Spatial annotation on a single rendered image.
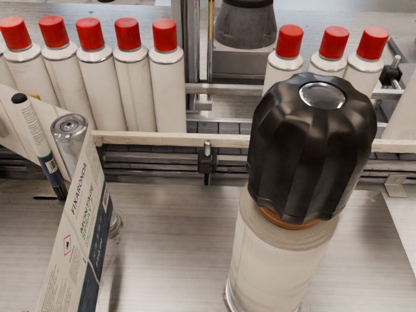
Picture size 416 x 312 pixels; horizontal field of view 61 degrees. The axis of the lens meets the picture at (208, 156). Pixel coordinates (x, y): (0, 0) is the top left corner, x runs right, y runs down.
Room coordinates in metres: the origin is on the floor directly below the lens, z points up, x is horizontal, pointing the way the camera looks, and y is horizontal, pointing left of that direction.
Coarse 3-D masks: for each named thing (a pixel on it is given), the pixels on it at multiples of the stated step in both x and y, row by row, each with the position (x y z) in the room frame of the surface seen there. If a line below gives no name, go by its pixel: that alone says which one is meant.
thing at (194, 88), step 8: (192, 88) 0.49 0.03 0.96; (200, 88) 0.49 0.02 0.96; (208, 88) 0.49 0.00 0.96; (216, 88) 0.49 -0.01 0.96; (224, 88) 0.49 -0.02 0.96; (232, 88) 0.49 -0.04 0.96; (240, 88) 0.49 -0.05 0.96; (248, 88) 0.49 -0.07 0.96; (256, 88) 0.50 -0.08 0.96; (376, 96) 0.49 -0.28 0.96; (384, 96) 0.49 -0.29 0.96; (392, 96) 0.49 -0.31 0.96; (400, 96) 0.49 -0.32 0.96
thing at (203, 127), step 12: (192, 132) 0.47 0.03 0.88; (204, 132) 0.47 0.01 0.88; (216, 132) 0.47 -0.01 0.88; (228, 132) 0.47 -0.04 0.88; (240, 132) 0.47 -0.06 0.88; (0, 144) 0.43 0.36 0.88; (108, 144) 0.44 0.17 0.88; (120, 144) 0.44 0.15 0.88; (132, 144) 0.44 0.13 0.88; (372, 156) 0.42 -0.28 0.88; (384, 156) 0.42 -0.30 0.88; (396, 156) 0.42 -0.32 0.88; (408, 156) 0.42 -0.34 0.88
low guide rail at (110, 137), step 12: (96, 132) 0.43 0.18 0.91; (108, 132) 0.43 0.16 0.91; (120, 132) 0.43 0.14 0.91; (132, 132) 0.43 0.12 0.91; (144, 132) 0.43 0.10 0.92; (156, 132) 0.43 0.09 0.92; (168, 132) 0.43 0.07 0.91; (144, 144) 0.42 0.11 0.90; (156, 144) 0.42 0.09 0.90; (168, 144) 0.42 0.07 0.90; (180, 144) 0.42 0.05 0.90; (192, 144) 0.42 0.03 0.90; (216, 144) 0.42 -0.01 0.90; (228, 144) 0.42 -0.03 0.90; (240, 144) 0.42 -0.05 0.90; (372, 144) 0.42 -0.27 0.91; (384, 144) 0.42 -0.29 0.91; (396, 144) 0.42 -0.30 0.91; (408, 144) 0.42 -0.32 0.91
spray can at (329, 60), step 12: (324, 36) 0.45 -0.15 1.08; (336, 36) 0.44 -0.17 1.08; (348, 36) 0.45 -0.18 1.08; (324, 48) 0.45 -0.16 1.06; (336, 48) 0.44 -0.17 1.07; (312, 60) 0.45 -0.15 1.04; (324, 60) 0.44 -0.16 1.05; (336, 60) 0.44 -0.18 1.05; (324, 72) 0.43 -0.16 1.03; (336, 72) 0.43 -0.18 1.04
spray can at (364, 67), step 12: (372, 36) 0.45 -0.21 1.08; (384, 36) 0.44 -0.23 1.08; (360, 48) 0.45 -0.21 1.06; (372, 48) 0.44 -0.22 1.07; (348, 60) 0.46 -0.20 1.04; (360, 60) 0.45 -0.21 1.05; (372, 60) 0.44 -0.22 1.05; (348, 72) 0.45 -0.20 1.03; (360, 72) 0.43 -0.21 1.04; (372, 72) 0.43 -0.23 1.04; (360, 84) 0.43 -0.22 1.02; (372, 84) 0.43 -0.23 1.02
